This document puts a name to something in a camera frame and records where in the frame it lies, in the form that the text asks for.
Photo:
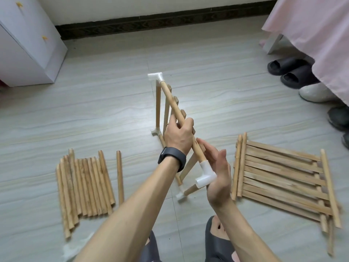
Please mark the person's black sandal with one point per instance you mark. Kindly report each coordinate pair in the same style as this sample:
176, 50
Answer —
150, 251
218, 248

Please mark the black smartwatch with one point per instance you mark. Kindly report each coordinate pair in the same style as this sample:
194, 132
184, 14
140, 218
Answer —
172, 158

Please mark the pile of wooden dowels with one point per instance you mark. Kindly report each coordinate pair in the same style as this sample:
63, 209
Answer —
84, 185

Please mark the slatted wooden shelf panel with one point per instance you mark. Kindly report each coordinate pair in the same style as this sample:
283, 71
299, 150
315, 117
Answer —
283, 177
166, 106

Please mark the person's left hand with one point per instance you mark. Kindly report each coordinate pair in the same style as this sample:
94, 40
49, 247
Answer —
180, 136

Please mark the white bed leg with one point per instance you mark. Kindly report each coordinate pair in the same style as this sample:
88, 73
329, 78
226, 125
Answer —
271, 43

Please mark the white box cabinet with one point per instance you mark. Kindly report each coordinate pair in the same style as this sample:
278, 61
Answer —
27, 41

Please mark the person's right forearm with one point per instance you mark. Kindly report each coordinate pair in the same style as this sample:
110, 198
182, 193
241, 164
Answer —
242, 234

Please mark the pile of white connectors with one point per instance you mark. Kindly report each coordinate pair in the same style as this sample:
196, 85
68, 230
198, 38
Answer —
71, 251

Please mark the single wooden stick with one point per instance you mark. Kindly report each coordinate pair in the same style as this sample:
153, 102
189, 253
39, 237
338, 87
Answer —
173, 103
119, 174

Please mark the person's right hand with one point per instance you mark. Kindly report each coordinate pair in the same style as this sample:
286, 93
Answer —
218, 177

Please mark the person's left forearm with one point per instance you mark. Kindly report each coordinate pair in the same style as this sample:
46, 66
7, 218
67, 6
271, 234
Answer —
128, 221

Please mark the pink ruffled bed skirt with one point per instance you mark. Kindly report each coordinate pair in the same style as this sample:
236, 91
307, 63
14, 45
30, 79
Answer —
316, 35

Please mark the white shoe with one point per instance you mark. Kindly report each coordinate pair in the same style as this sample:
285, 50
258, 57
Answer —
319, 93

